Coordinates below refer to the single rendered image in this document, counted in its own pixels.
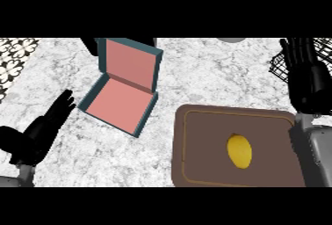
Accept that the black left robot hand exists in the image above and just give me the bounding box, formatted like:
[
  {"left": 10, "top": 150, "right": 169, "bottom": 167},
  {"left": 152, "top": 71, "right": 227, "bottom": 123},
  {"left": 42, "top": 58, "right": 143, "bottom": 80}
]
[{"left": 0, "top": 89, "right": 78, "bottom": 167}]

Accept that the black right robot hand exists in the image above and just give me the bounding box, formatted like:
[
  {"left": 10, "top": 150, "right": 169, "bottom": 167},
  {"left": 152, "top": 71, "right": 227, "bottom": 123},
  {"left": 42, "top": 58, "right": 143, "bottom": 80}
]
[{"left": 279, "top": 38, "right": 332, "bottom": 116}]

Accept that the brown tray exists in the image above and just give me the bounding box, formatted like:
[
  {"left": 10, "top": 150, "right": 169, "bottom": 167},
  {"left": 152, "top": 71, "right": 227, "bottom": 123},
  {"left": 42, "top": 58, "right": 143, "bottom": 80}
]
[{"left": 171, "top": 104, "right": 307, "bottom": 188}]

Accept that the yellow lemon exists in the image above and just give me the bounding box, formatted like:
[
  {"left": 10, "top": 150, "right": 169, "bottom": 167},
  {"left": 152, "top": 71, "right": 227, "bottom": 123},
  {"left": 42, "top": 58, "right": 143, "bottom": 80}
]
[{"left": 225, "top": 133, "right": 252, "bottom": 170}]

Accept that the grey round object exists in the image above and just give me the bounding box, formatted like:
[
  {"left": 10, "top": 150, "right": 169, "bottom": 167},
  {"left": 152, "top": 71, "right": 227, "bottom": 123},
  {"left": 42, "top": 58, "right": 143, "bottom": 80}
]
[{"left": 215, "top": 38, "right": 248, "bottom": 44}]

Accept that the black and white patterned mat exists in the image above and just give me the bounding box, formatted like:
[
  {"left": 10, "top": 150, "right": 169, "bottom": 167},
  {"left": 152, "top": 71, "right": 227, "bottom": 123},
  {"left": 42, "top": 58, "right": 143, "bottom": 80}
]
[{"left": 0, "top": 38, "right": 40, "bottom": 104}]

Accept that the open teal and pink box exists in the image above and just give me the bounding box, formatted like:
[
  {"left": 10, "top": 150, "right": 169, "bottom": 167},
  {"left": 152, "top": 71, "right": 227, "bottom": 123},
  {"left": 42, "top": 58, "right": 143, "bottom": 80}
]
[{"left": 76, "top": 38, "right": 165, "bottom": 139}]

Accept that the black object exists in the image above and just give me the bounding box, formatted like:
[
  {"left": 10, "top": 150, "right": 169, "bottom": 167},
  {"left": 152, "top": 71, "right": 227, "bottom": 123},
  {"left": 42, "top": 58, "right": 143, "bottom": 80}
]
[{"left": 79, "top": 38, "right": 100, "bottom": 57}]

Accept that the black wire tiered basket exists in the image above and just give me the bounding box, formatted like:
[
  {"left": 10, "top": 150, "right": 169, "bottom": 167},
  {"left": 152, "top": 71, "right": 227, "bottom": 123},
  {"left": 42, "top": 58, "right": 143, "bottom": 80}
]
[{"left": 268, "top": 38, "right": 332, "bottom": 83}]

